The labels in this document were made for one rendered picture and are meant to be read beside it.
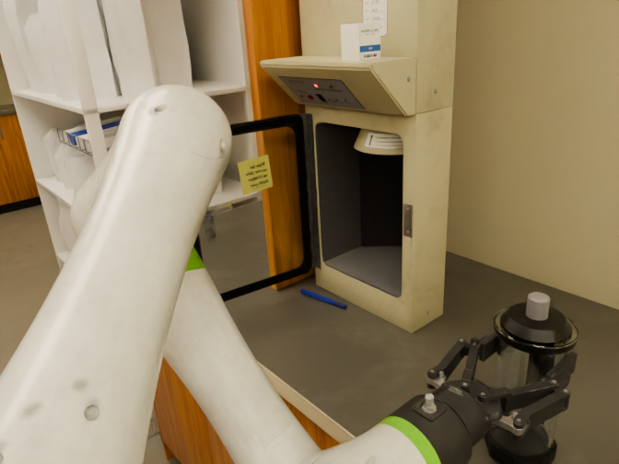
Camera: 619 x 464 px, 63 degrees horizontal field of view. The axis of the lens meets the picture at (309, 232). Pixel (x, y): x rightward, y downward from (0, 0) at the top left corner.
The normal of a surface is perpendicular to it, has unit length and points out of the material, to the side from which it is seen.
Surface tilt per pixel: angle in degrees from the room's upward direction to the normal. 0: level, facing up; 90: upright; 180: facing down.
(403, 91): 90
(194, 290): 56
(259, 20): 90
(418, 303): 90
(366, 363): 0
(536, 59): 90
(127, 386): 63
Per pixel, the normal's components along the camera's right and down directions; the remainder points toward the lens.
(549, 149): -0.77, 0.29
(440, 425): 0.22, -0.70
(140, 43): 0.04, 0.47
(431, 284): 0.64, 0.25
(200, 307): 0.58, -0.36
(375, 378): -0.06, -0.92
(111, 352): 0.58, -0.59
